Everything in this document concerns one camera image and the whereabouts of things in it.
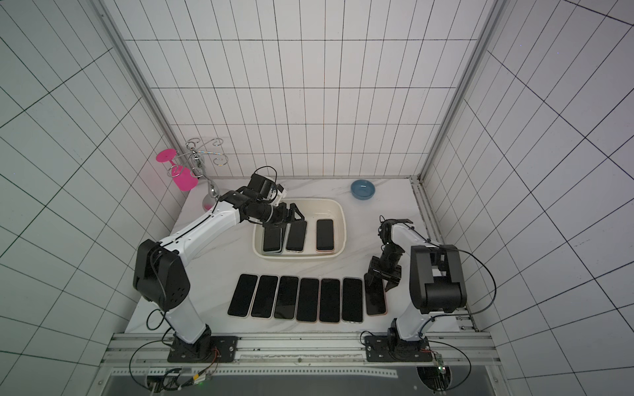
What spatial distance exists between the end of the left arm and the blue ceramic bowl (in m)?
0.43

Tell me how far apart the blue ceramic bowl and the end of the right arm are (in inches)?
14.0

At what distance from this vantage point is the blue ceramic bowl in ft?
3.72

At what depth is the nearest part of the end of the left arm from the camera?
2.48 ft

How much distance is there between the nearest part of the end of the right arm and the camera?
725 millimetres

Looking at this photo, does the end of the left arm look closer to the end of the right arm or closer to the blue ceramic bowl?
the end of the right arm
